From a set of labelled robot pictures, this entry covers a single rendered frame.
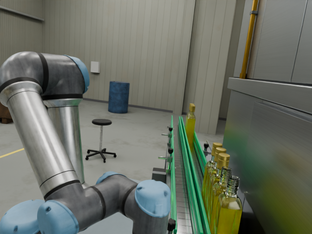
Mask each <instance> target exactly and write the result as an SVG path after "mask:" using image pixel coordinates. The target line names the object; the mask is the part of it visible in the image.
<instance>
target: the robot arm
mask: <svg viewBox="0 0 312 234"><path fill-rule="evenodd" d="M89 84H90V78H89V73H88V70H87V68H86V66H85V64H84V63H83V62H82V61H81V60H80V59H78V58H76V57H70V56H68V55H56V54H47V53H39V52H19V53H16V54H14V55H12V56H10V57H9V58H8V59H7V60H6V61H5V62H4V63H3V64H2V65H1V67H0V102H1V103H2V104H3V105H4V106H6V107H8V109H9V111H10V114H11V117H12V119H13V122H14V124H15V127H16V130H17V132H18V135H19V137H20V139H21V142H22V145H23V147H24V150H25V152H26V155H27V158H28V160H29V163H30V165H31V167H32V170H33V173H34V175H35V178H36V180H37V183H38V185H39V188H40V191H41V193H42V196H43V198H44V200H45V201H44V200H39V199H36V200H34V201H33V200H28V201H24V202H21V203H19V204H17V205H15V206H13V207H12V208H10V209H9V210H8V211H7V212H6V213H5V214H4V216H3V217H2V219H1V221H0V234H77V233H79V232H82V231H84V230H86V229H87V228H88V227H90V226H92V225H93V224H95V223H97V222H99V221H101V220H103V219H105V218H107V217H109V216H111V215H113V214H115V213H117V212H120V213H121V214H123V215H124V216H126V217H127V218H130V219H131V220H133V229H132V234H167V228H168V221H169V213H170V209H171V204H170V197H171V191H170V188H169V187H168V186H167V185H166V184H165V183H163V182H161V181H155V180H145V181H142V182H140V183H139V184H138V183H137V182H135V181H133V180H131V179H129V178H127V177H126V176H124V175H122V174H119V173H116V172H114V171H109V172H106V173H104V174H103V175H102V176H101V177H99V179H98V180H97V182H96V185H93V186H90V185H89V184H88V183H86V182H85V176H84V165H83V154H82V143H81V132H80V121H79V110H78V105H79V104H80V102H81V101H82V100H83V94H84V93H86V92H87V90H88V86H89ZM45 105H46V106H47V107H48V111H47V109H46V107H45Z"/></svg>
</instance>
